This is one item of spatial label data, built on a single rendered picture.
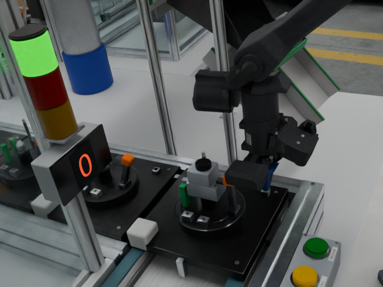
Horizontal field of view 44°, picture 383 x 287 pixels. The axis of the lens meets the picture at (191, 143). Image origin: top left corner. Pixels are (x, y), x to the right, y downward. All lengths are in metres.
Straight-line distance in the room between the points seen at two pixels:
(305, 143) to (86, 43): 1.10
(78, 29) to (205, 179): 0.96
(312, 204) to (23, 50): 0.61
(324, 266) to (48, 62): 0.55
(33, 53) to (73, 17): 1.03
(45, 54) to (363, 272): 0.69
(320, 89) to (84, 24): 0.84
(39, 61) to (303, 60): 0.77
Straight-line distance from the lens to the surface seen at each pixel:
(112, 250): 0.95
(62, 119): 0.69
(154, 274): 0.94
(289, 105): 1.13
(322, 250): 0.87
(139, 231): 0.91
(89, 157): 0.74
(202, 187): 0.88
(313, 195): 0.99
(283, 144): 0.75
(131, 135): 1.46
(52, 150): 0.73
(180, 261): 0.88
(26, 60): 0.66
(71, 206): 0.81
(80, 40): 1.70
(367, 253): 1.03
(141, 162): 1.13
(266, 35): 0.67
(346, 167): 1.24
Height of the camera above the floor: 1.60
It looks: 33 degrees down
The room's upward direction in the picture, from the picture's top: 9 degrees counter-clockwise
